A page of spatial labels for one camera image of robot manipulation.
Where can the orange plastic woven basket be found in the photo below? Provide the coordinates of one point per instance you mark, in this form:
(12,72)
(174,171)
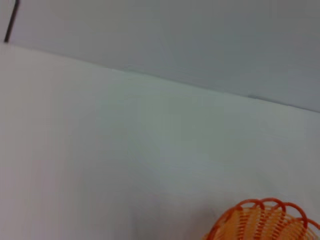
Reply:
(265,222)

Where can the thin black pole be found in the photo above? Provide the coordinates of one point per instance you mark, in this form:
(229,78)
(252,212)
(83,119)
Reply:
(11,22)

